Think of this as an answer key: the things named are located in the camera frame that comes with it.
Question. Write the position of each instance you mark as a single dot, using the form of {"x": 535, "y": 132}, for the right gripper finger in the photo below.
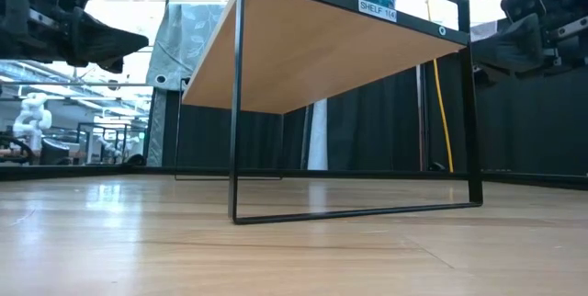
{"x": 514, "y": 50}
{"x": 489, "y": 74}

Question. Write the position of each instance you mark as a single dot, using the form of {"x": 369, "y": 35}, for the narrow black curtain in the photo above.
{"x": 206, "y": 140}

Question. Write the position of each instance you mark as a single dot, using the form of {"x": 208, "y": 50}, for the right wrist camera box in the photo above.
{"x": 523, "y": 2}

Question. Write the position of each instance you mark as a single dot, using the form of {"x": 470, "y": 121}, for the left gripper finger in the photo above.
{"x": 108, "y": 41}
{"x": 112, "y": 64}

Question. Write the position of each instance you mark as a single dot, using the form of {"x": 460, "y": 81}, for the grey metal pole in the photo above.
{"x": 420, "y": 117}

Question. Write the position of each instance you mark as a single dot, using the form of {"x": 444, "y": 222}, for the grey tarp with grommets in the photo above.
{"x": 184, "y": 43}

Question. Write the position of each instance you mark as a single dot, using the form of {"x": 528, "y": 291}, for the white fabric strip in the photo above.
{"x": 317, "y": 135}

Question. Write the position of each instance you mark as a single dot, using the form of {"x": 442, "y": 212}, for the wide black curtain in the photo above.
{"x": 381, "y": 121}

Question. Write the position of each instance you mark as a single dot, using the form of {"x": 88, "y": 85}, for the black box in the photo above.
{"x": 55, "y": 151}

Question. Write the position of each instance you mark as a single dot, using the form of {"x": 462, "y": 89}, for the small grey tarp piece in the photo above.
{"x": 482, "y": 29}

